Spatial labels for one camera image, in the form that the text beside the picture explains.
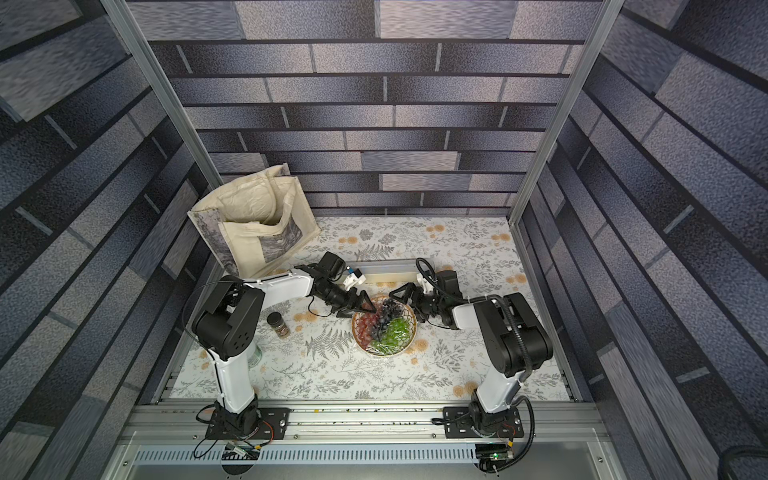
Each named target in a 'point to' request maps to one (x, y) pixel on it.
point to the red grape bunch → (365, 323)
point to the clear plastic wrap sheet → (389, 331)
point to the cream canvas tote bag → (259, 222)
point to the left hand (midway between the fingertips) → (369, 312)
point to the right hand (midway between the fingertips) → (393, 300)
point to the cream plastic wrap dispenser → (386, 271)
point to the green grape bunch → (398, 335)
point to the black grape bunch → (389, 310)
